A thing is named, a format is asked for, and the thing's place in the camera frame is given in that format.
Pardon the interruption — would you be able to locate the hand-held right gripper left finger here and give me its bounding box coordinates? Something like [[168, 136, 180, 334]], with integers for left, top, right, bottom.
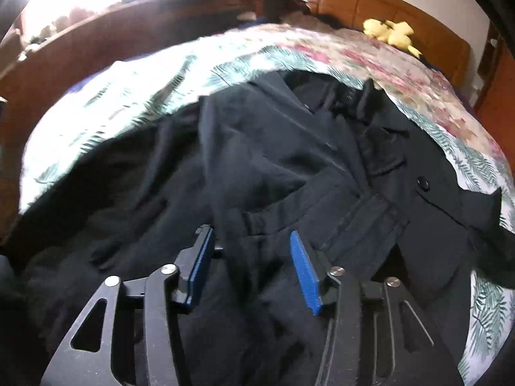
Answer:
[[40, 225, 216, 386]]

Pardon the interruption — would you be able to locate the yellow plush toy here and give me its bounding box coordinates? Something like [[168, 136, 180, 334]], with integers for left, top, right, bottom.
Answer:
[[362, 18, 423, 58]]

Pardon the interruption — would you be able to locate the wooden headboard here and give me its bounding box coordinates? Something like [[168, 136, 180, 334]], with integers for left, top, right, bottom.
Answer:
[[308, 0, 471, 85]]

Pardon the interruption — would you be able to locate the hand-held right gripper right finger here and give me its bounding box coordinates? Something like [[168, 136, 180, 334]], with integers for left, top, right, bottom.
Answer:
[[290, 230, 467, 386]]

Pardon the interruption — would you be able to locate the leaf print blanket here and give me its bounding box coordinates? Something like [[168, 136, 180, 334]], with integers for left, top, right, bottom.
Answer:
[[18, 24, 515, 382]]

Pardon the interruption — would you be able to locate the black jacket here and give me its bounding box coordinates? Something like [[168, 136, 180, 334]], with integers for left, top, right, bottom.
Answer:
[[8, 70, 515, 386]]

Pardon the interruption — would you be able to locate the wooden wardrobe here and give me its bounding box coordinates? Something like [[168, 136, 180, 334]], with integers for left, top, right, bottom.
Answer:
[[475, 20, 515, 129]]

